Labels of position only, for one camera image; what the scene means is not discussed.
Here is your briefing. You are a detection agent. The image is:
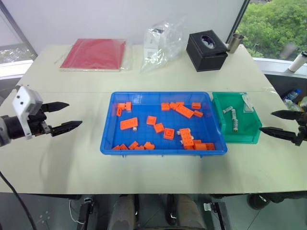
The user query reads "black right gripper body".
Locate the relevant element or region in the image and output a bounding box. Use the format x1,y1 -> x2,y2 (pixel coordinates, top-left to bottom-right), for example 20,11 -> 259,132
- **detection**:
296,111 -> 307,147

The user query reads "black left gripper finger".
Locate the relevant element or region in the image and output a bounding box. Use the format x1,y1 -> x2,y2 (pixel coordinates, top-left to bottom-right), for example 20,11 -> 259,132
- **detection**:
42,102 -> 71,114
49,120 -> 83,138

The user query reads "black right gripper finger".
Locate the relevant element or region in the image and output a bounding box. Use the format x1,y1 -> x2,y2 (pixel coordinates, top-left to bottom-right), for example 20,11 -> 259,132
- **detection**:
259,126 -> 301,145
271,110 -> 303,121

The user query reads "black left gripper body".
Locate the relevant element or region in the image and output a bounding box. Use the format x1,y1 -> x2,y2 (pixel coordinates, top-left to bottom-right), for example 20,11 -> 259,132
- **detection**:
27,104 -> 52,138

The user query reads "green plastic bin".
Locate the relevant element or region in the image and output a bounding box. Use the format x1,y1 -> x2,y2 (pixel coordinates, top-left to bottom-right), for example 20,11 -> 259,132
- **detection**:
212,92 -> 263,145

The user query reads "black tissue box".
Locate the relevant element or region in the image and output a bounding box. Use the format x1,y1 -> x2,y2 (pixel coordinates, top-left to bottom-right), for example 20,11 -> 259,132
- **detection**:
186,29 -> 229,72

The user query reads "clear plastic water bottle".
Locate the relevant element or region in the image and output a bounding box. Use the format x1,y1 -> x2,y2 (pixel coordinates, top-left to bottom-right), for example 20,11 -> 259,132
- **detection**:
283,88 -> 303,102

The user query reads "black waste bin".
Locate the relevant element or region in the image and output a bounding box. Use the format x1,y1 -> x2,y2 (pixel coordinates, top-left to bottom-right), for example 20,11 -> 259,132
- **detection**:
264,73 -> 307,114

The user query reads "clear plastic label card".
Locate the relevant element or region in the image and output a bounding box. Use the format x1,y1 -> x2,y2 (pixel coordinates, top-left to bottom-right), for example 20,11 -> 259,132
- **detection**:
241,94 -> 255,114

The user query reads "blue plastic tray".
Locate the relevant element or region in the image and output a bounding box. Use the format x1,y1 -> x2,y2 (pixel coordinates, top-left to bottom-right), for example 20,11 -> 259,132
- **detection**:
99,91 -> 228,157

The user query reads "white thermos bottle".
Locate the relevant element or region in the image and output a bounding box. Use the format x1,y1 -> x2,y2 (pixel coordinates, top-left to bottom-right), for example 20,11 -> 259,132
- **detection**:
287,50 -> 307,73

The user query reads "red notebook in sleeve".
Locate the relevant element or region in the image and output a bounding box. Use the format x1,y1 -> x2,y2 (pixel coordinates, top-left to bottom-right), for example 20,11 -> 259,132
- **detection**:
54,38 -> 134,72

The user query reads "dark round shape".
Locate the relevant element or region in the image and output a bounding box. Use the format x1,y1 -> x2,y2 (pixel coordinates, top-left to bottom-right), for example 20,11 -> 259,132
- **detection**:
247,193 -> 307,211

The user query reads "metal cup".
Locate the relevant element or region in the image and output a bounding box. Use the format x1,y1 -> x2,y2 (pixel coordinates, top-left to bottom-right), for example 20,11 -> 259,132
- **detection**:
227,33 -> 244,54

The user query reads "long orange building block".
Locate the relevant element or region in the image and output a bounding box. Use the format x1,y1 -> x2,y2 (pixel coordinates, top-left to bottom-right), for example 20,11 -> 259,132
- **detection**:
175,104 -> 195,119

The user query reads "dark rounded shape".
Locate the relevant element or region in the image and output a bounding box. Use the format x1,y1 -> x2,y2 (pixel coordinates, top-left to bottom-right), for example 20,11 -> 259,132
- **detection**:
107,194 -> 139,230
167,193 -> 207,230

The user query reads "clear plastic bag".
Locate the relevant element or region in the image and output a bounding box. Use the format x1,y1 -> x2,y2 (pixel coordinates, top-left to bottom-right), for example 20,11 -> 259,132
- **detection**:
140,20 -> 188,74

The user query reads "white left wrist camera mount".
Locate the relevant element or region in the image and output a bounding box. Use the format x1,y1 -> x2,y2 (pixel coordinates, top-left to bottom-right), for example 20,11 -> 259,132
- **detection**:
12,85 -> 44,140

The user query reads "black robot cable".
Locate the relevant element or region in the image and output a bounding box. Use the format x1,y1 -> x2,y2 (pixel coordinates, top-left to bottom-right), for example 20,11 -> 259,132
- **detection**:
0,171 -> 37,230

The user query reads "thin white cable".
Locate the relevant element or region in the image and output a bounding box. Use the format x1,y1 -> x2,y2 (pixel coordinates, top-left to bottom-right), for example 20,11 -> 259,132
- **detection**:
69,198 -> 85,225

